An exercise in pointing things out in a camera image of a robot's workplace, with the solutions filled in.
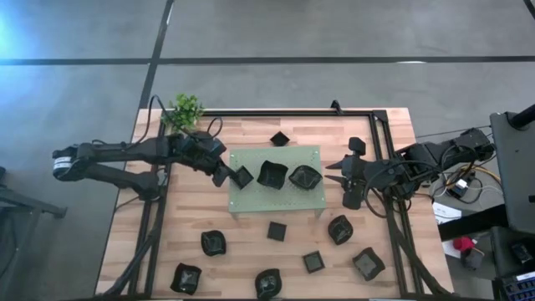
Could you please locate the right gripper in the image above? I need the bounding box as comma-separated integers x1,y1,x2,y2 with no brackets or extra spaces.
324,137,371,210

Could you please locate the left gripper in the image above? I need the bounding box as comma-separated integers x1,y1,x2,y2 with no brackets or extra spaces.
183,130,240,188

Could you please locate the black leaf-shaped plate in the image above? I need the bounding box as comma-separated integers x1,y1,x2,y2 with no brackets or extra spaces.
254,268,283,301
327,214,354,247
288,164,324,191

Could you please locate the black wavy square plate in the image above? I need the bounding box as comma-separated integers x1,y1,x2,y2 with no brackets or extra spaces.
256,160,290,191
351,247,387,282
169,262,203,296

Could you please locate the black pot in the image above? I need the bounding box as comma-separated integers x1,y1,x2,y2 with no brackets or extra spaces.
200,229,227,258

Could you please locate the green perforated metal shelf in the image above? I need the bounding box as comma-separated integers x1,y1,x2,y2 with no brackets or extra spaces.
228,145,328,219

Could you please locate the artificial green potted plant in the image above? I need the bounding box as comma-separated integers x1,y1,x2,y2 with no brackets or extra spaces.
160,93,206,135

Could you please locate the white paper sheet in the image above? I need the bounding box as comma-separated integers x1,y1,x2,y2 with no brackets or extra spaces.
441,238,463,259
432,202,463,226

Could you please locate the small grey power adapter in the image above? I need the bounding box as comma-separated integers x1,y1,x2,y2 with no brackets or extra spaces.
452,178,470,197

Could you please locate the black desk beam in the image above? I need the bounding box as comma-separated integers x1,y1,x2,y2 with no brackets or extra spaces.
436,203,509,242

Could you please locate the red round object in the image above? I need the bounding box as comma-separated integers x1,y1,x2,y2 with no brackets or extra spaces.
453,236,477,253

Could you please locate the dark grey pouch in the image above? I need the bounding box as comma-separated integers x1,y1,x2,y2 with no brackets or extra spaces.
461,249,486,271

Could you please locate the dark grey metal cabinet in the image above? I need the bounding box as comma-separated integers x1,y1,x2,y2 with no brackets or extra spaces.
489,110,535,235

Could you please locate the dark grey box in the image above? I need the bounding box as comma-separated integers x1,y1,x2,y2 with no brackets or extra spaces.
488,225,535,278

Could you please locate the black round pole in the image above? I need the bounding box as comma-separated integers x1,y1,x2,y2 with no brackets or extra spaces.
507,103,535,130

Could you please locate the black handheld device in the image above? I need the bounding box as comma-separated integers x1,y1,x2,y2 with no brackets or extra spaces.
512,243,535,265

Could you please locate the black parts organiser box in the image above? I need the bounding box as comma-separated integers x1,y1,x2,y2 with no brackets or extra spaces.
492,270,535,301

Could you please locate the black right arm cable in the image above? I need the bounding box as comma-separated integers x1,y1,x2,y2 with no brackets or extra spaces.
362,160,424,220

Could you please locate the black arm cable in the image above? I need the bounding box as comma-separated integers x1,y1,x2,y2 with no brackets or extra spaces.
135,94,224,145
362,160,424,220

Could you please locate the black aluminium table frame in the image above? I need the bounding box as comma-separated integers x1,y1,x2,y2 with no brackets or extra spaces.
98,109,455,298

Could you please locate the white cable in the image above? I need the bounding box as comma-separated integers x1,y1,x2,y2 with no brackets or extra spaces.
432,183,502,200

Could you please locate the thin grey cable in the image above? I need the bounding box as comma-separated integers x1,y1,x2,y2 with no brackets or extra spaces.
415,129,461,139

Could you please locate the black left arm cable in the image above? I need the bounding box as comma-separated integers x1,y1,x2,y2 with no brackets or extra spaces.
135,94,224,145

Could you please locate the yellow cable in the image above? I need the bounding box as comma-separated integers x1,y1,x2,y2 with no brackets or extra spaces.
445,163,502,190

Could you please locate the black desk frame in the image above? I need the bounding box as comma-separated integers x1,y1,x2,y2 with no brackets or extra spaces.
0,166,69,301

